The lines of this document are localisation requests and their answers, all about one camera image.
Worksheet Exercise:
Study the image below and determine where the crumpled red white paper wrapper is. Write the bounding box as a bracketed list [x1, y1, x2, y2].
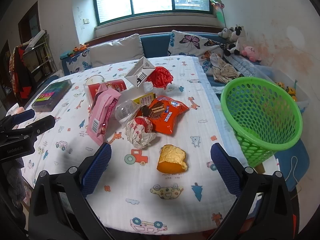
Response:
[125, 116, 157, 150]

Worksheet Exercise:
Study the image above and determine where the clear plastic toy bin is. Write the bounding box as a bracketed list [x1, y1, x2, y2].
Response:
[255, 65, 310, 113]

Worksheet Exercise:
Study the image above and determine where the cow plush toy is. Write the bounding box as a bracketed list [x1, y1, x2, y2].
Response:
[218, 25, 246, 56]

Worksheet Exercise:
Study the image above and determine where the clear plastic dome lid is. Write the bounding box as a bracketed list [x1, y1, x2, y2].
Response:
[84, 75, 105, 106]

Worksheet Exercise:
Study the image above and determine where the red foam fruit net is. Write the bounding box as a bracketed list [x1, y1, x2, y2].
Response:
[146, 66, 174, 89]

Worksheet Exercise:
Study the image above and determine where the red paper cup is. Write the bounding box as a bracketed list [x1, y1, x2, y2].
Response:
[88, 79, 127, 100]

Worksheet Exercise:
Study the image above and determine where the butterfly print armrest cover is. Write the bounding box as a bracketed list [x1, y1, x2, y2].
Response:
[61, 49, 93, 76]

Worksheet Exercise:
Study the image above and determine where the butterfly print pillow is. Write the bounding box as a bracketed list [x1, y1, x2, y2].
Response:
[168, 30, 224, 73]

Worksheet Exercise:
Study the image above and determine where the pink snack box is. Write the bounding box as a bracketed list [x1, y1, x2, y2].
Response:
[87, 88, 121, 145]

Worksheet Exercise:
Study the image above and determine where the printed white table cloth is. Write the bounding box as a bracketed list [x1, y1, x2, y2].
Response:
[22, 56, 246, 235]

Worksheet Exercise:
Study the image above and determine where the pink plush toy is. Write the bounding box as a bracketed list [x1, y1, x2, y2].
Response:
[241, 46, 261, 62]

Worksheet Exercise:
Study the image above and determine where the orange toy on sofa arm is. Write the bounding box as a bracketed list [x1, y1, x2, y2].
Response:
[73, 44, 88, 53]

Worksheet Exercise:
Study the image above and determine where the clear plastic jar white lid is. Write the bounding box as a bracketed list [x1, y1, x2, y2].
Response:
[114, 100, 140, 127]

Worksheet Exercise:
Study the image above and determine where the grey patterned blanket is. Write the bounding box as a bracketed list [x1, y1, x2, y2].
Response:
[224, 54, 255, 77]

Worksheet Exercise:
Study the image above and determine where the beige sofa cushion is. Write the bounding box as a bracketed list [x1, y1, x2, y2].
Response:
[89, 34, 144, 67]

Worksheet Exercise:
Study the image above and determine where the green perforated plastic basket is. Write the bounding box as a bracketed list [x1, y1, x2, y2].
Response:
[220, 77, 303, 167]

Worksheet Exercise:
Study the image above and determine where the orange wafer snack bag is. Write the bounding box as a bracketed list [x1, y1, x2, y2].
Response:
[137, 96, 189, 135]

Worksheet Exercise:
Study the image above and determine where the colourful pinwheel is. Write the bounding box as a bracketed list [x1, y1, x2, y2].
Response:
[210, 0, 225, 10]

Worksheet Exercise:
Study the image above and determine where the metal shelf rack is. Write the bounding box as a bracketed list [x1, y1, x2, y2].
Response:
[22, 30, 57, 83]

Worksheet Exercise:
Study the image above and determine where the orange gold crumpled wrapper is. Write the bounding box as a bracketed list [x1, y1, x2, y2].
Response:
[157, 144, 188, 174]

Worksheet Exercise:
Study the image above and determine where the white milk carton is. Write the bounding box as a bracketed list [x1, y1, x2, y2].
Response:
[125, 57, 155, 88]

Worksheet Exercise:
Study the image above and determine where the beige patterned cloth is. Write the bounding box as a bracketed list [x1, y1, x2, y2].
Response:
[207, 54, 240, 84]

